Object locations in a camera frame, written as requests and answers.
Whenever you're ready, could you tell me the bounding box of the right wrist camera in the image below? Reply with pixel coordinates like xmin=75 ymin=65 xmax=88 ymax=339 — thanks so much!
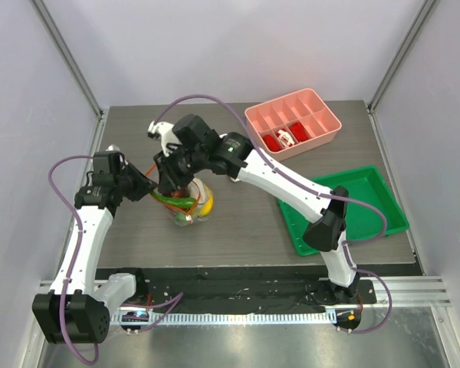
xmin=147 ymin=121 xmax=181 ymax=157

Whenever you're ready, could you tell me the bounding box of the pink compartment tray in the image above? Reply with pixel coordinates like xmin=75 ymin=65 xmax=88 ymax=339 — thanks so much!
xmin=245 ymin=88 xmax=342 ymax=161

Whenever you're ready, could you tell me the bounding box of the green fake chili pepper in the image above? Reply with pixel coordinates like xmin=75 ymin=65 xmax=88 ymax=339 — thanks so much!
xmin=150 ymin=192 xmax=196 ymax=209

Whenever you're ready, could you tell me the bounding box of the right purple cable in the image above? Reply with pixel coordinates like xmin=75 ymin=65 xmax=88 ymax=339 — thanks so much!
xmin=154 ymin=94 xmax=394 ymax=335

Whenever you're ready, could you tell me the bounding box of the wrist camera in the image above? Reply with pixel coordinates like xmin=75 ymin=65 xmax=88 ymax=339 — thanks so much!
xmin=106 ymin=144 xmax=125 ymax=164
xmin=147 ymin=121 xmax=181 ymax=157

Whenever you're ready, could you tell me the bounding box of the yellow fake banana bunch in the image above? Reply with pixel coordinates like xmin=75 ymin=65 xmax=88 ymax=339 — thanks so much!
xmin=198 ymin=184 xmax=214 ymax=219

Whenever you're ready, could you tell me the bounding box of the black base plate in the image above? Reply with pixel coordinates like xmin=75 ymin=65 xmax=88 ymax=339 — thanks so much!
xmin=96 ymin=265 xmax=376 ymax=314

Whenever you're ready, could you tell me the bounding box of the purple cable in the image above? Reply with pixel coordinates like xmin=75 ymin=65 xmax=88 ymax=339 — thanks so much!
xmin=154 ymin=94 xmax=394 ymax=335
xmin=48 ymin=154 xmax=185 ymax=364

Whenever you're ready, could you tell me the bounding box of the red white fake food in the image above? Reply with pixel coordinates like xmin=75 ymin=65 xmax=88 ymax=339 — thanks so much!
xmin=276 ymin=130 xmax=295 ymax=148

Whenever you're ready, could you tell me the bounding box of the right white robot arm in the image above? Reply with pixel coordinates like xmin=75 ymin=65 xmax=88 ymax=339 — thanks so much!
xmin=147 ymin=123 xmax=360 ymax=303

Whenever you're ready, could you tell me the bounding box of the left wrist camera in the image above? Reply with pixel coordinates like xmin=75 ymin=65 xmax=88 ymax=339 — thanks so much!
xmin=106 ymin=144 xmax=125 ymax=164

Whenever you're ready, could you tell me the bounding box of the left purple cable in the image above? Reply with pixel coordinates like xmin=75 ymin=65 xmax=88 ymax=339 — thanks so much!
xmin=48 ymin=154 xmax=185 ymax=364

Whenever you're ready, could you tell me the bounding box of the clear orange zip top bag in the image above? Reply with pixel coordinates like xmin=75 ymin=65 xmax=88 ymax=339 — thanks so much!
xmin=150 ymin=178 xmax=214 ymax=227

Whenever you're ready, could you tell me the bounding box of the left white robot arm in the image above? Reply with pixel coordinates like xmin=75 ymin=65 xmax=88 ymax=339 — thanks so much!
xmin=32 ymin=149 xmax=156 ymax=344

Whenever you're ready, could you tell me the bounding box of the red fake food piece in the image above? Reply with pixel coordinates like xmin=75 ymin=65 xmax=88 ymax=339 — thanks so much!
xmin=289 ymin=121 xmax=310 ymax=143

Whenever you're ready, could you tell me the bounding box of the green plastic tray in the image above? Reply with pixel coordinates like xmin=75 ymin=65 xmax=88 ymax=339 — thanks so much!
xmin=278 ymin=166 xmax=409 ymax=256

